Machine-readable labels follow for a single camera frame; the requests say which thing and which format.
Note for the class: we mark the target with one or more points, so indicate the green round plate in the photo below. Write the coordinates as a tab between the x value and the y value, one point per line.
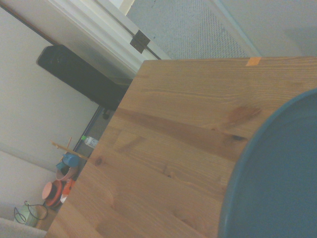
277	173

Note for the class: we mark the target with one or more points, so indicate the light green plate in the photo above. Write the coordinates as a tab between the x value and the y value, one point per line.
28	214

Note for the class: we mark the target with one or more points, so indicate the clear bottle with green cap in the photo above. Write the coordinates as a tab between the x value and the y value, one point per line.
91	141

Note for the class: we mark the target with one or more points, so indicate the brass door hinge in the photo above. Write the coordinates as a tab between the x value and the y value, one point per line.
140	41

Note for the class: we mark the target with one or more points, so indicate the black rectangular box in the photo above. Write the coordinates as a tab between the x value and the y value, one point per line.
81	74

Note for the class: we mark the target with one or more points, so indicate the wooden stick rack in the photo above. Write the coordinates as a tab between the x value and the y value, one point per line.
74	152

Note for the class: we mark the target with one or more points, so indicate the blue cup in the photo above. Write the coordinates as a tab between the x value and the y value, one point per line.
71	160

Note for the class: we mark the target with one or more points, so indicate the orange tape piece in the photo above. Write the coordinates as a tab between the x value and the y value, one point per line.
253	61

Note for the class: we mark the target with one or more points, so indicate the orange and white object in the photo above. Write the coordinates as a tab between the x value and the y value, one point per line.
69	186

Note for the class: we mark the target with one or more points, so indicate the pink bowl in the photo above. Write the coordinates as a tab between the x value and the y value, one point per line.
59	176

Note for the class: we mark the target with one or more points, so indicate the white door frame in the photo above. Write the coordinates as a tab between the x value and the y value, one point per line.
99	29

